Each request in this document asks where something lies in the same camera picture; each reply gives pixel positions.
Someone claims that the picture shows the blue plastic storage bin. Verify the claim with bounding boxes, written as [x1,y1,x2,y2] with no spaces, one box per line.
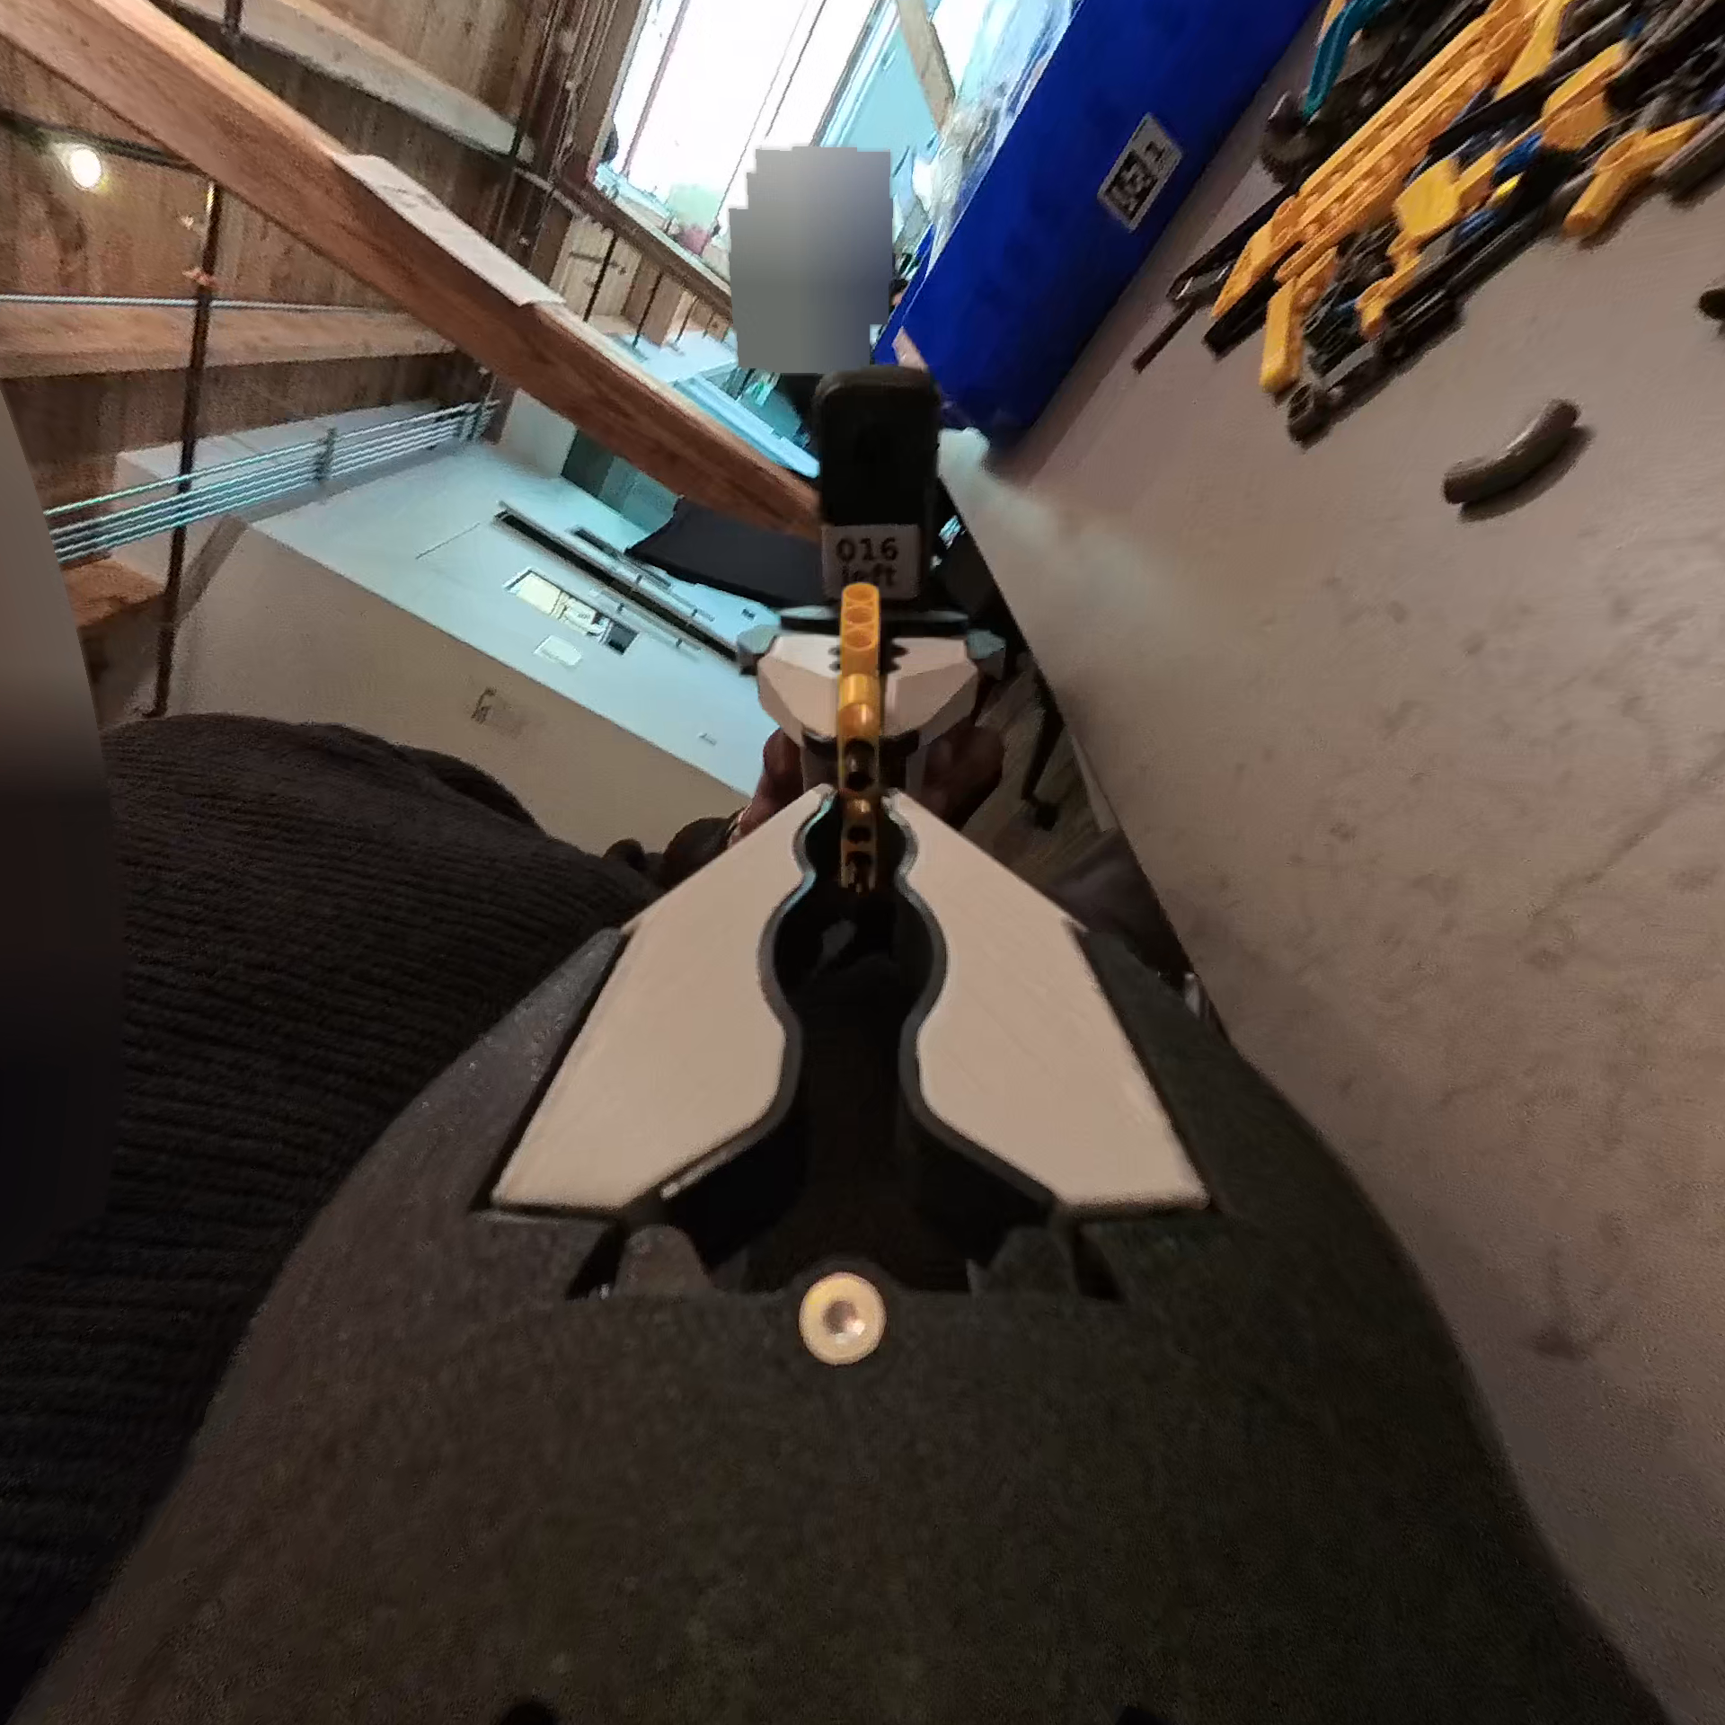
[873,0,1325,439]

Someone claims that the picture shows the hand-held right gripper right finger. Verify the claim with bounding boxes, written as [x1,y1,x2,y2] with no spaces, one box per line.
[881,792,1210,1221]

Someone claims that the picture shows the clear plastic bag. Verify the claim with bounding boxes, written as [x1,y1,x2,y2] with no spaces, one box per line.
[928,0,1079,204]

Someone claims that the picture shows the yellow beam with black pins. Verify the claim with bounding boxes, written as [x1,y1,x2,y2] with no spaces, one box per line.
[831,673,885,887]

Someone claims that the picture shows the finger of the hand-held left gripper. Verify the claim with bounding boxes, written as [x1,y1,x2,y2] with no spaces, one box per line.
[881,635,980,749]
[754,635,844,745]

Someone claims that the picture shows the person's left hand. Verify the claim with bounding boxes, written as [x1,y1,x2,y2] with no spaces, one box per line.
[754,727,817,826]

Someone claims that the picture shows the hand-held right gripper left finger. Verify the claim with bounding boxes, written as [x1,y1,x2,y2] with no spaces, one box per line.
[490,783,837,1221]

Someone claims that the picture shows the pile of yellow blue bricks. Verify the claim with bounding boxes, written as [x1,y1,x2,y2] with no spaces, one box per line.
[1131,0,1725,447]

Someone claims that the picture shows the grey curved elbow brick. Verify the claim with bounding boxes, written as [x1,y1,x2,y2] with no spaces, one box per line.
[1440,398,1582,508]

